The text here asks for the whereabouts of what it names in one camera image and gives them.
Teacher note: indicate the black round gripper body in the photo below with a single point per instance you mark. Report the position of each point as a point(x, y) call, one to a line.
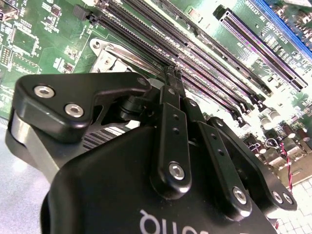
point(102, 185)

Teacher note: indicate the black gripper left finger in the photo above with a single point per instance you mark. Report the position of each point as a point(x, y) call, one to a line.
point(102, 86)

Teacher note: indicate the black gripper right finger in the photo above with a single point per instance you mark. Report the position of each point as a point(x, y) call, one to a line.
point(215, 161)

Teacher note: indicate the metal socket cover frame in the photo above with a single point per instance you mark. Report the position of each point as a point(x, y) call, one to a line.
point(139, 68)

